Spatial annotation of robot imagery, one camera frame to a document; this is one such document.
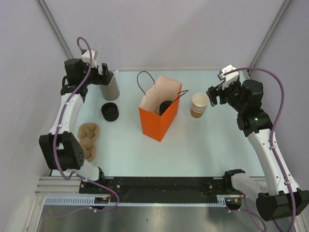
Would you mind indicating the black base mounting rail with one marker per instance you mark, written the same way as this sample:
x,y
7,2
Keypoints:
x,y
183,190

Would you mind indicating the stack of brown paper cups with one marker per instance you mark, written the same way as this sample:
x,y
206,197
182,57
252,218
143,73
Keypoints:
x,y
199,103

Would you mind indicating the grey cylindrical straw holder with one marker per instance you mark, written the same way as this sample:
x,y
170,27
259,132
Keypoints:
x,y
111,91

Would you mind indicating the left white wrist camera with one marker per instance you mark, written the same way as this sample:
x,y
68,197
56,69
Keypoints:
x,y
87,56

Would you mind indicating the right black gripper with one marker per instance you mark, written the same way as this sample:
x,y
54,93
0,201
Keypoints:
x,y
213,92

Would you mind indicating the single black cup lid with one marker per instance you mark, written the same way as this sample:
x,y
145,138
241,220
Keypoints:
x,y
165,105

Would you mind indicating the stack of black lids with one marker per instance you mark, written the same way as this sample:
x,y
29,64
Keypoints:
x,y
110,111

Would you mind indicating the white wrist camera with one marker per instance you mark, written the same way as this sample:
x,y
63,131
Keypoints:
x,y
87,56
227,76

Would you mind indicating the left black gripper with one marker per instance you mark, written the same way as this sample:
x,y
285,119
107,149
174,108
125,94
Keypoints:
x,y
103,79

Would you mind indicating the orange paper bag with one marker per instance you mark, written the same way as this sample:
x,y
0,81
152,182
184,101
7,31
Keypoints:
x,y
162,89

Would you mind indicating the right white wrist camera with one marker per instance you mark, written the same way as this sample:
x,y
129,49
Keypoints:
x,y
227,76

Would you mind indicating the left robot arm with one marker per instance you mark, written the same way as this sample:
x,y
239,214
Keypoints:
x,y
60,148

